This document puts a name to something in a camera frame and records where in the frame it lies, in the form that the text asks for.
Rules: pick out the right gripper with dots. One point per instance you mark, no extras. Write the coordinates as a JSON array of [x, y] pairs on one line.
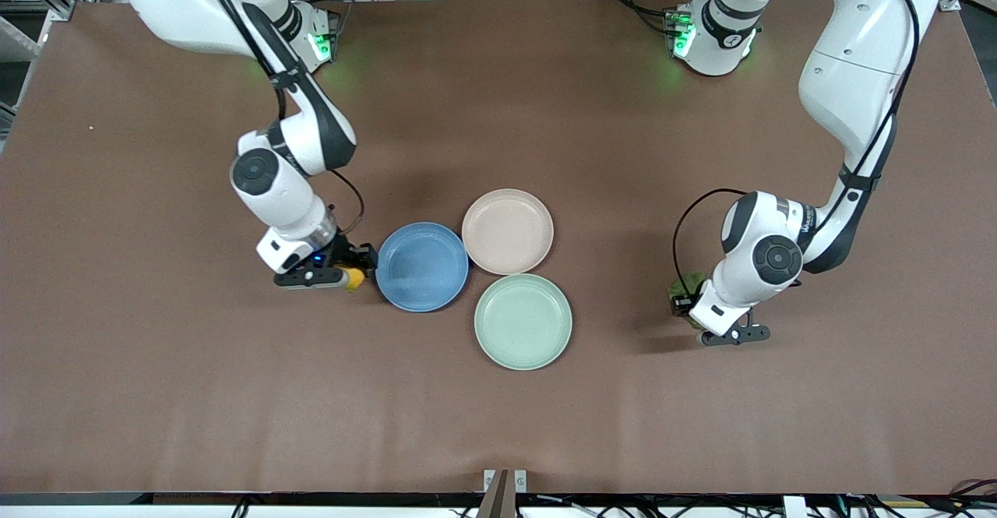
[[345, 251]]

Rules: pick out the black table edge rail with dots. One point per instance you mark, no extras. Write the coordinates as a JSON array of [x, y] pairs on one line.
[[78, 498]]

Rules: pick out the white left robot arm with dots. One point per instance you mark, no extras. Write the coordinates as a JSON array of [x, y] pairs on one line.
[[849, 74]]

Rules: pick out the beige pink plate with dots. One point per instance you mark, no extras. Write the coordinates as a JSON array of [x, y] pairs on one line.
[[508, 231]]

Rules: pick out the small white box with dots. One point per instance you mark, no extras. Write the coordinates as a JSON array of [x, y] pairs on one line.
[[794, 507]]

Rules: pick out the yellow lemon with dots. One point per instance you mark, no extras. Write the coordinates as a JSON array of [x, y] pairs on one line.
[[354, 278]]

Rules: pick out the grey camera support pole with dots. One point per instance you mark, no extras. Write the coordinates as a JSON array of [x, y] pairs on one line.
[[497, 502]]

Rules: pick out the light green plate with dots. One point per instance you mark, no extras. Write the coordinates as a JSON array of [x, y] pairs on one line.
[[523, 322]]

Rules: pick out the green lettuce leaf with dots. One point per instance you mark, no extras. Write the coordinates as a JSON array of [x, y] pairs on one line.
[[689, 282]]

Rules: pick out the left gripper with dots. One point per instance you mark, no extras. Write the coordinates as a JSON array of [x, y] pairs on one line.
[[683, 302]]

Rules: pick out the metal bracket plate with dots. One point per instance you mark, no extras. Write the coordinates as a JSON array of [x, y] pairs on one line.
[[520, 480]]

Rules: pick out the blue plate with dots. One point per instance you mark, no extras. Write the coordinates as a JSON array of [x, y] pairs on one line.
[[420, 269]]

